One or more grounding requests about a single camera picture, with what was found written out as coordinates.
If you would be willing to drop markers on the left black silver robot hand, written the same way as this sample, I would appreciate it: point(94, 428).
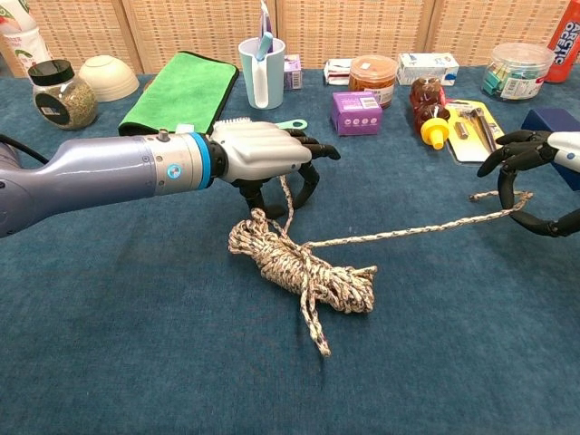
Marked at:
point(258, 145)

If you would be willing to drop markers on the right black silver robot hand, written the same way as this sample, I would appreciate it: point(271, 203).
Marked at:
point(525, 149)

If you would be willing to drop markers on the mint green scrubbing brush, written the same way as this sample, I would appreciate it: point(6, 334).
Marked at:
point(233, 121)

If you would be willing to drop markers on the dark blue rectangular box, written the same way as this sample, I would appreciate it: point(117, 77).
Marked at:
point(550, 120)

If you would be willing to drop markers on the razor in yellow blister pack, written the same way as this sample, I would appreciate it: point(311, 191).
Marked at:
point(466, 145)

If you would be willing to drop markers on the light blue plastic cup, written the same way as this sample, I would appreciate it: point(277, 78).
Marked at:
point(272, 77)

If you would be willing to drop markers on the clear tub of binder clips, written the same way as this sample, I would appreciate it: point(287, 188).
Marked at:
point(516, 72)

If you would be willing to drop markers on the small purple white carton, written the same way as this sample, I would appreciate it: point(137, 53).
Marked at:
point(293, 72)

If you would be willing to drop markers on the green microfibre towel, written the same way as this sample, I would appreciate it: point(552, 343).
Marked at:
point(181, 95)

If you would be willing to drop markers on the blue toothbrush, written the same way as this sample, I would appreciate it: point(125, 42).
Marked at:
point(265, 45)

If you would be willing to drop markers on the purple cardboard box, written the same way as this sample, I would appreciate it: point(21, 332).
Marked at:
point(355, 113)

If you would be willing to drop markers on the white tissue packet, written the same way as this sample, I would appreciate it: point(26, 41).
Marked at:
point(336, 72)

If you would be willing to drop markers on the honey bottle with yellow nozzle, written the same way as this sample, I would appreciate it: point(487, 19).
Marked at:
point(428, 104)

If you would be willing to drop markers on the white purple toothpaste tube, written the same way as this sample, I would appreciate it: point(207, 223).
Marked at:
point(264, 20)

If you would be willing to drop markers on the white blue carton box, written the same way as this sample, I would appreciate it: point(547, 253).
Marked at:
point(426, 68)

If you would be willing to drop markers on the brown jar with orange lid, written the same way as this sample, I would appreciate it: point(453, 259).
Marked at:
point(371, 74)

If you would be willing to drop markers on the bamboo folding screen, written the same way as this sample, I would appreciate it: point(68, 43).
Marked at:
point(353, 27)

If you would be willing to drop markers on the cream upturned bowl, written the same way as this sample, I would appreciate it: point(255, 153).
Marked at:
point(109, 79)

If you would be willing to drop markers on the glass jar with black lid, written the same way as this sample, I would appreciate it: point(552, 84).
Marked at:
point(68, 102)

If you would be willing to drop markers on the blue carpet table cover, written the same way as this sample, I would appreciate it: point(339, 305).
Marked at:
point(136, 317)

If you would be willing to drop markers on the tea bottle with yellow cap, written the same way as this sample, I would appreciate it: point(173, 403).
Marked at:
point(22, 45)

